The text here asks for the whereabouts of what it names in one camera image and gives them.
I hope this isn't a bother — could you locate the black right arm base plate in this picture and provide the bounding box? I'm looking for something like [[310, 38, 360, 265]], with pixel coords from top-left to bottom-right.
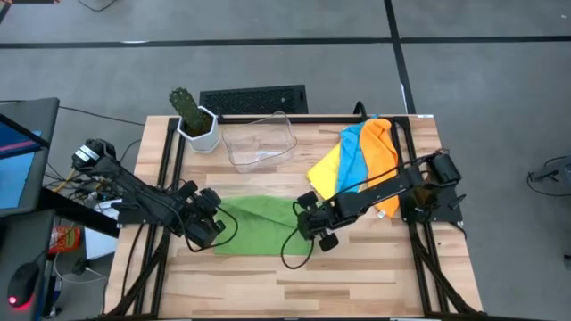
[[399, 186, 465, 224]]

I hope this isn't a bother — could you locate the green cactus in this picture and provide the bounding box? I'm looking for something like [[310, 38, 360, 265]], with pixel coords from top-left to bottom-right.
[[168, 86, 211, 135]]

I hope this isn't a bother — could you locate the long black floor cable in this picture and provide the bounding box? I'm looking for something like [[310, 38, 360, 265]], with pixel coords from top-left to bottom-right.
[[57, 105, 146, 128]]

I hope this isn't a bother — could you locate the orange snack bag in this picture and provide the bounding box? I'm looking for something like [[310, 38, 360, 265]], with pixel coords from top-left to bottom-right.
[[47, 226, 82, 255]]

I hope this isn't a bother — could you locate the dark grey desk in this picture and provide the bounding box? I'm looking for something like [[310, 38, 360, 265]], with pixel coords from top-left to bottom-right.
[[0, 209, 57, 321]]

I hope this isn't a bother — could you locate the black looped floor cable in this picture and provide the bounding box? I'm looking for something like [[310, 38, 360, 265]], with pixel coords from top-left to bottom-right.
[[78, 0, 118, 12]]

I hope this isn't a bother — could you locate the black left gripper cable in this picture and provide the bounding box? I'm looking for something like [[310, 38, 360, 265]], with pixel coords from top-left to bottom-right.
[[183, 204, 239, 253]]

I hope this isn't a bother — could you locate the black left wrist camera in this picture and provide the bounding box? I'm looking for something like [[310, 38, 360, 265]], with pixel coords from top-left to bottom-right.
[[189, 219, 226, 249]]

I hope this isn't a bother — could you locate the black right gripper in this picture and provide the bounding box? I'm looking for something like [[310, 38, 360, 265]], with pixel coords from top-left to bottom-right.
[[296, 191, 353, 253]]

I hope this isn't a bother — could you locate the black cable bundle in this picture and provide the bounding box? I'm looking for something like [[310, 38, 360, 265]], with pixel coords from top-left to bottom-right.
[[44, 146, 121, 206]]

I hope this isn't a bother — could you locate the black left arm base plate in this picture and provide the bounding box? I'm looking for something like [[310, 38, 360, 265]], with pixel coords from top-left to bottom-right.
[[116, 195, 179, 226]]

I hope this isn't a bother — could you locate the yellow cable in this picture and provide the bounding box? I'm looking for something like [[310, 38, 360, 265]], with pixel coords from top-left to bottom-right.
[[52, 167, 78, 193]]

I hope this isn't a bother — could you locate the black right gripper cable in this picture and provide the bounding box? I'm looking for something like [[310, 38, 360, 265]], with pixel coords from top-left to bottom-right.
[[280, 202, 316, 271]]

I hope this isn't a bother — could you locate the orange microfiber towel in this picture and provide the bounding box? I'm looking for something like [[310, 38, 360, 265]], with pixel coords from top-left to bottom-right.
[[359, 118, 401, 219]]

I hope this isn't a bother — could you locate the black floor stand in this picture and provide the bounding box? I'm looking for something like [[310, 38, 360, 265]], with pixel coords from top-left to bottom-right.
[[526, 155, 571, 198]]

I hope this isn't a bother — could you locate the yellow microfiber towel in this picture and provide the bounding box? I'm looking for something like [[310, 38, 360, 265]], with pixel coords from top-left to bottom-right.
[[306, 143, 344, 201]]

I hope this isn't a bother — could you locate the computer monitor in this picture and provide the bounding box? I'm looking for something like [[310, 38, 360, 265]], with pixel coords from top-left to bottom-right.
[[0, 96, 61, 218]]

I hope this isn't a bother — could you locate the black aluminium table frame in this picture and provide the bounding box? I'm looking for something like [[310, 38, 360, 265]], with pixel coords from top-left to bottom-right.
[[104, 113, 485, 320]]

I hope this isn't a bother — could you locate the black computer mouse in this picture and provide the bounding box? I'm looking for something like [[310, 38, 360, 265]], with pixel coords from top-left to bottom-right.
[[6, 261, 41, 309]]

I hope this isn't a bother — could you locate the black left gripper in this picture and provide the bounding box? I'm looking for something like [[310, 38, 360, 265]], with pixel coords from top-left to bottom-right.
[[176, 180, 223, 234]]

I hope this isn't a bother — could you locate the blue microfiber towel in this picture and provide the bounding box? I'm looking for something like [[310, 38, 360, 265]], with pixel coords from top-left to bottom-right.
[[336, 116, 378, 195]]

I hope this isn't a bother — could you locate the white box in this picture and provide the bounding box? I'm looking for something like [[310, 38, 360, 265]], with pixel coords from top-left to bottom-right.
[[83, 225, 118, 260]]

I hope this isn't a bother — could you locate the white hexagonal planter pot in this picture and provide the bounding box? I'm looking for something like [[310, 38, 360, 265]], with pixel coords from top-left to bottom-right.
[[177, 105, 221, 155]]

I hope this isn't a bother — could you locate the clear plastic bin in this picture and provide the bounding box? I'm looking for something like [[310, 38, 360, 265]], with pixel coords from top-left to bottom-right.
[[221, 111, 299, 174]]

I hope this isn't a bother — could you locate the green microfiber towel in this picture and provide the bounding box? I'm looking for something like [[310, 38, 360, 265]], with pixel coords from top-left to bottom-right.
[[213, 194, 313, 258]]

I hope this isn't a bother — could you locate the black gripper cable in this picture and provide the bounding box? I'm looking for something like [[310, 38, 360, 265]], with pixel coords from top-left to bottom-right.
[[280, 202, 316, 271], [183, 204, 239, 253]]

